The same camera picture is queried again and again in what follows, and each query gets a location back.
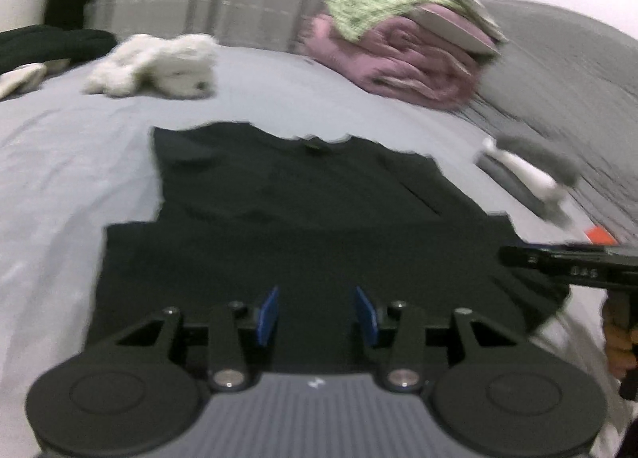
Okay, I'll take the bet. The black crumpled garment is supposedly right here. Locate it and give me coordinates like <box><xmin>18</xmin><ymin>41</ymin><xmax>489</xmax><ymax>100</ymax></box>
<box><xmin>0</xmin><ymin>26</ymin><xmax>118</xmax><ymax>75</ymax></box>

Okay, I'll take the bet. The white crumpled cloth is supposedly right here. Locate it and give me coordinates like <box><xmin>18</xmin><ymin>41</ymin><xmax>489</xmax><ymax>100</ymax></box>
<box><xmin>0</xmin><ymin>63</ymin><xmax>48</xmax><ymax>99</ymax></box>

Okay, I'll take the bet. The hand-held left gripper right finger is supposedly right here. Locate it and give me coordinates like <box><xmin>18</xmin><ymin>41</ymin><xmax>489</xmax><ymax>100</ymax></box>
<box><xmin>353</xmin><ymin>286</ymin><xmax>534</xmax><ymax>393</ymax></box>

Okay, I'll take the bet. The white folded shirt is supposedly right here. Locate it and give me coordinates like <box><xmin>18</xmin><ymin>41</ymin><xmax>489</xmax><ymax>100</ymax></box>
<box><xmin>481</xmin><ymin>138</ymin><xmax>559</xmax><ymax>200</ymax></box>

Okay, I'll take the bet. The white plush dog toy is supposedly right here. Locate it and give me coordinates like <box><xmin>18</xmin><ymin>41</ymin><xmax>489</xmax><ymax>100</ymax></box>
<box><xmin>82</xmin><ymin>33</ymin><xmax>220</xmax><ymax>99</ymax></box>

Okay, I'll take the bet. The orange card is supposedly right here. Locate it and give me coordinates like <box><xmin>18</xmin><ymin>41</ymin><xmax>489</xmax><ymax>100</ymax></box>
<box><xmin>587</xmin><ymin>226</ymin><xmax>619</xmax><ymax>246</ymax></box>

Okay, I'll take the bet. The black t-shirt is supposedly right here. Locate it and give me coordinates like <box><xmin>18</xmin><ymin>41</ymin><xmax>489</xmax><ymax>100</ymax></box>
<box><xmin>87</xmin><ymin>122</ymin><xmax>571</xmax><ymax>374</ymax></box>

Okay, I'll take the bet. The pink folded quilt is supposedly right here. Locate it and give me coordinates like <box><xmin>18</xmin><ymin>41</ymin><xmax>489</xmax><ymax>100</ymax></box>
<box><xmin>299</xmin><ymin>2</ymin><xmax>482</xmax><ymax>110</ymax></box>

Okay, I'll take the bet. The slate grey folded shirt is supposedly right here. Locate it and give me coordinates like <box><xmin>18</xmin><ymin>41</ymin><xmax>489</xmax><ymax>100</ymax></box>
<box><xmin>476</xmin><ymin>154</ymin><xmax>574</xmax><ymax>227</ymax></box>

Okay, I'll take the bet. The grey bed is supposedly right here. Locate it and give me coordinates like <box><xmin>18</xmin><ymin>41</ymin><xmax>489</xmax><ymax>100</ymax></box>
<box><xmin>0</xmin><ymin>29</ymin><xmax>638</xmax><ymax>454</ymax></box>

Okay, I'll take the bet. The mauve pillow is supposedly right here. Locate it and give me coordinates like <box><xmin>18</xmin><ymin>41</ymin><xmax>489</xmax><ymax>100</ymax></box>
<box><xmin>414</xmin><ymin>4</ymin><xmax>499</xmax><ymax>57</ymax></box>

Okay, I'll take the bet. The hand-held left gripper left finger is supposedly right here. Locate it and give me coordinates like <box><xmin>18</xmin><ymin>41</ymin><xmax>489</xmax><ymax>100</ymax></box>
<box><xmin>100</xmin><ymin>286</ymin><xmax>280</xmax><ymax>393</ymax></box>

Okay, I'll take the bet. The green patterned blanket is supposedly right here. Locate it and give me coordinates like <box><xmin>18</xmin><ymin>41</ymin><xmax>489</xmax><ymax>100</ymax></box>
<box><xmin>324</xmin><ymin>0</ymin><xmax>479</xmax><ymax>43</ymax></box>

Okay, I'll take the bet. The person's right hand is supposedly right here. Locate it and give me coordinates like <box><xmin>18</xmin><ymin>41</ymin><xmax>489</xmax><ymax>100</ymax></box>
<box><xmin>601</xmin><ymin>299</ymin><xmax>638</xmax><ymax>382</ymax></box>

